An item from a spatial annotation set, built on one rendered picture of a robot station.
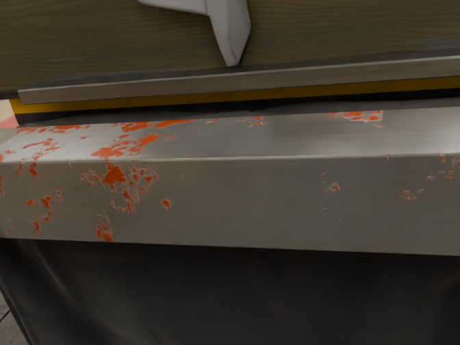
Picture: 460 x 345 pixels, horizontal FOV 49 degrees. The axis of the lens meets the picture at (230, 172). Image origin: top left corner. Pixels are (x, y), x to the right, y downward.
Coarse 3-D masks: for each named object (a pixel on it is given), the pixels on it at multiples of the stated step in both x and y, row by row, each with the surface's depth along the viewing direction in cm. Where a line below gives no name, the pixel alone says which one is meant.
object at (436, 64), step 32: (288, 64) 27; (320, 64) 26; (352, 64) 25; (384, 64) 25; (416, 64) 24; (448, 64) 24; (32, 96) 32; (64, 96) 31; (96, 96) 30; (128, 96) 30
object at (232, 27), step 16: (144, 0) 26; (160, 0) 26; (176, 0) 26; (192, 0) 26; (208, 0) 25; (224, 0) 25; (240, 0) 25; (224, 16) 25; (240, 16) 26; (224, 32) 26; (240, 32) 26; (224, 48) 27; (240, 48) 27
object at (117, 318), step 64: (0, 256) 37; (64, 256) 36; (128, 256) 33; (192, 256) 32; (256, 256) 30; (320, 256) 29; (384, 256) 28; (448, 256) 27; (64, 320) 40; (128, 320) 37; (192, 320) 35; (256, 320) 33; (320, 320) 33; (384, 320) 30; (448, 320) 30
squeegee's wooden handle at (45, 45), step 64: (0, 0) 31; (64, 0) 29; (128, 0) 28; (256, 0) 26; (320, 0) 26; (384, 0) 25; (448, 0) 24; (0, 64) 33; (64, 64) 32; (128, 64) 30; (192, 64) 29; (256, 64) 28
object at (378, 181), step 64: (64, 128) 23; (128, 128) 21; (192, 128) 20; (256, 128) 19; (320, 128) 18; (384, 128) 17; (448, 128) 16; (0, 192) 21; (64, 192) 20; (128, 192) 19; (192, 192) 18; (256, 192) 17; (320, 192) 17; (384, 192) 16; (448, 192) 15
